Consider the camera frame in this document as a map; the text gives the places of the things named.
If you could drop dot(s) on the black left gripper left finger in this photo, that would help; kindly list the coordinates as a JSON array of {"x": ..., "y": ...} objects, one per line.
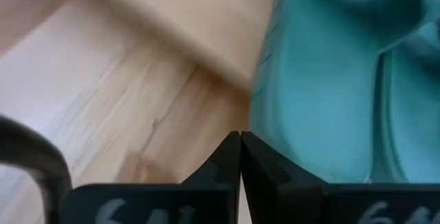
[{"x": 154, "y": 203}]

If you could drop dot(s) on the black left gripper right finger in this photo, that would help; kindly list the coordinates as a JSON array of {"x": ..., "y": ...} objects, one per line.
[{"x": 309, "y": 207}]

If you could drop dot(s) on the teal green rubber slide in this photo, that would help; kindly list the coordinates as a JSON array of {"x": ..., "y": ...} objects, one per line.
[{"x": 326, "y": 97}]

